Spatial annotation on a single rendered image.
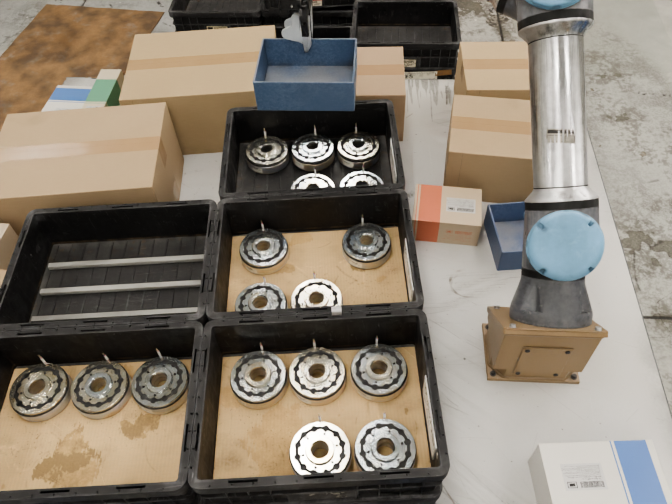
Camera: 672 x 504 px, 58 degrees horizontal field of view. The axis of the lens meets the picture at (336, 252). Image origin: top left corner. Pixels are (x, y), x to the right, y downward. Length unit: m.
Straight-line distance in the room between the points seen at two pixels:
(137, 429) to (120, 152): 0.67
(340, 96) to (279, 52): 0.20
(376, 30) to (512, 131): 1.15
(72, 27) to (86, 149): 2.40
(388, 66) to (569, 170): 0.83
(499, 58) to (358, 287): 0.84
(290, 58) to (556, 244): 0.70
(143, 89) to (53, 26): 2.32
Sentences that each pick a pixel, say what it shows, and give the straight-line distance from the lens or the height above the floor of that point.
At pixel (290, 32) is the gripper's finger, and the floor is 1.16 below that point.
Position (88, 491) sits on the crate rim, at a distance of 1.05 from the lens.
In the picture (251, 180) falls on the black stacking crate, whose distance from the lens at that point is 1.48.
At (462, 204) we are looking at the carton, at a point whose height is 0.77.
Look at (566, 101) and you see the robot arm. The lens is 1.04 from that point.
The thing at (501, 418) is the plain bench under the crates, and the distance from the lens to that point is 1.29.
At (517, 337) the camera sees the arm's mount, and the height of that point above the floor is 0.87.
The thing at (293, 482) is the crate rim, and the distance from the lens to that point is 0.98.
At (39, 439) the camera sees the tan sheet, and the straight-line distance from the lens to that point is 1.24.
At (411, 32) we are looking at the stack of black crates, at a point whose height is 0.49.
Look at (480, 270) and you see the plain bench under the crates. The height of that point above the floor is 0.70.
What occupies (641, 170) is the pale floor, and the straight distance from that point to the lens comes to 2.90.
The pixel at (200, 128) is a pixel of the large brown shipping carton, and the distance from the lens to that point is 1.71.
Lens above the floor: 1.86
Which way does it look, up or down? 52 degrees down
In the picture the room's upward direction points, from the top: 3 degrees counter-clockwise
